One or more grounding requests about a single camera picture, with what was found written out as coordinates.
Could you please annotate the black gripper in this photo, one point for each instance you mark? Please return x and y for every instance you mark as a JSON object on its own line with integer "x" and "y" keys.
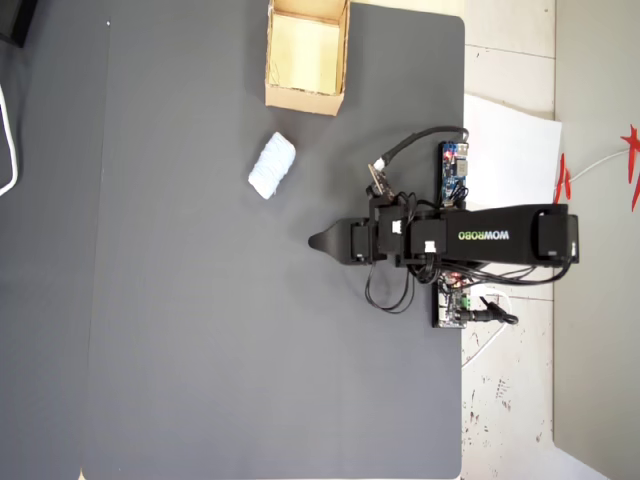
{"x": 360, "y": 242}

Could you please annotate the white cloth-wrapped block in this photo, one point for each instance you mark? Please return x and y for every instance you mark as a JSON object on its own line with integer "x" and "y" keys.
{"x": 272, "y": 165}

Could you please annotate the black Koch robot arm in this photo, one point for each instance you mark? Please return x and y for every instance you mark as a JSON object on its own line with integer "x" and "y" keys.
{"x": 500, "y": 235}

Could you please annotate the open cardboard box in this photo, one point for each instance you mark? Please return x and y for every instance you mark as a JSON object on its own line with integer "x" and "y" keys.
{"x": 305, "y": 55}

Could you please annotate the black box-shaped object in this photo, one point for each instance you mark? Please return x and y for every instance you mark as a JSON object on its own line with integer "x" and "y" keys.
{"x": 15, "y": 20}

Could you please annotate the large dark grey textured mat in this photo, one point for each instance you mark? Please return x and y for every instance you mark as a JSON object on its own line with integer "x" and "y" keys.
{"x": 225, "y": 325}

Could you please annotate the green motor driver board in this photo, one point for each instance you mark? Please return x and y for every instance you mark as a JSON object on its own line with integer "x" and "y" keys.
{"x": 450, "y": 307}

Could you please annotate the blue circuit board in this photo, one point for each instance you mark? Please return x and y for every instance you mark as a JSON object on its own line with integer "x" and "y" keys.
{"x": 451, "y": 172}

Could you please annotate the black power plug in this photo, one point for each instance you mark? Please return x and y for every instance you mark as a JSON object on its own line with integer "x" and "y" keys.
{"x": 485, "y": 316}

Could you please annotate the white paper sheet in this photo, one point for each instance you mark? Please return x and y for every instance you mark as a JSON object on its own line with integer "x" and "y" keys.
{"x": 510, "y": 155}

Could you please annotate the small red paper cutout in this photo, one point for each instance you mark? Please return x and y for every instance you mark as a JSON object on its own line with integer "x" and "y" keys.
{"x": 564, "y": 182}

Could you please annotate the large red paper cutout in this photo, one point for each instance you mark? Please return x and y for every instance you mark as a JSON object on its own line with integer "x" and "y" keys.
{"x": 635, "y": 160}

